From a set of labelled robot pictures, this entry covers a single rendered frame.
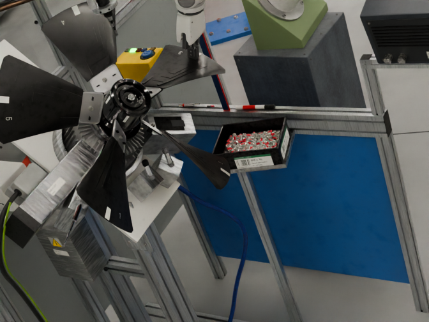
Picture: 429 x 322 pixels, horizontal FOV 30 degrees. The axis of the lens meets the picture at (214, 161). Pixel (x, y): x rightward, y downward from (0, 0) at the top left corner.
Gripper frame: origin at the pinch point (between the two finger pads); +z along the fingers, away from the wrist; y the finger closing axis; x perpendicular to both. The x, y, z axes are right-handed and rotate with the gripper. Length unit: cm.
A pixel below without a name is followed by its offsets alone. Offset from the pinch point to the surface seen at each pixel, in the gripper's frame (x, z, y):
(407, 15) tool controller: 60, -25, -7
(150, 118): -4.0, 11.7, 20.7
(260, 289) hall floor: 18, 117, -11
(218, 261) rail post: -3, 114, -14
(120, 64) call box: -34.3, 21.0, -9.3
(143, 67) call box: -24.7, 19.4, -9.2
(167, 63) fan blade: -5.7, 2.1, 6.0
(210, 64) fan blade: 6.0, 2.3, 0.7
